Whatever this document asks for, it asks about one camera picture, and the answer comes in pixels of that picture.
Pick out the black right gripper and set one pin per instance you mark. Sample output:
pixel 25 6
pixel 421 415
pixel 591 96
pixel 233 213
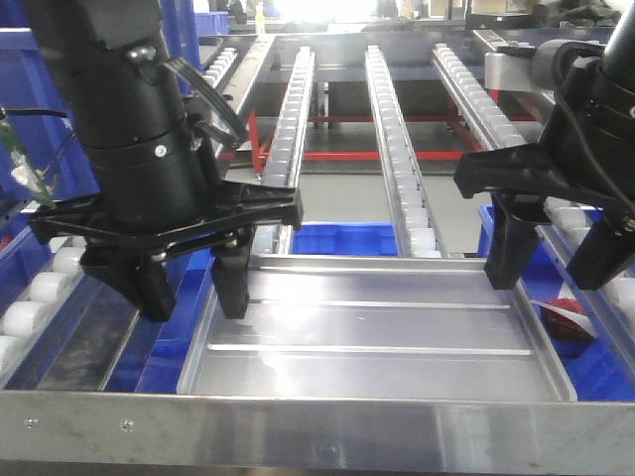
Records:
pixel 602 178

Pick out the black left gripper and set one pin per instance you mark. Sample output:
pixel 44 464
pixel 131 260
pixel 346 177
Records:
pixel 143 279

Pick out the silver shelf front bar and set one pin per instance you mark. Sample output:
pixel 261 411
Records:
pixel 348 434

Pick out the ribbed silver metal tray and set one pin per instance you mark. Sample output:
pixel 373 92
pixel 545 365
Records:
pixel 333 327

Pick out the blue bin lower right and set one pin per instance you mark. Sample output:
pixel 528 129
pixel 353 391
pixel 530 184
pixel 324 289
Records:
pixel 591 365

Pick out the blue bin lower shelf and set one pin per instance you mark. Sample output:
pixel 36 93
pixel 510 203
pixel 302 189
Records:
pixel 369 239

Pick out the white roller conveyor rail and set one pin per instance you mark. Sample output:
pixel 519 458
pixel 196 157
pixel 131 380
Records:
pixel 284 162

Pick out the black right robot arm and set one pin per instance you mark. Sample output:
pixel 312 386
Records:
pixel 594 95

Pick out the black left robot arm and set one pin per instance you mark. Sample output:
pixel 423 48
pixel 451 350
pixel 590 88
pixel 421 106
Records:
pixel 148 123

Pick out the red white packet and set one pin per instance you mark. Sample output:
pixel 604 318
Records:
pixel 565 319

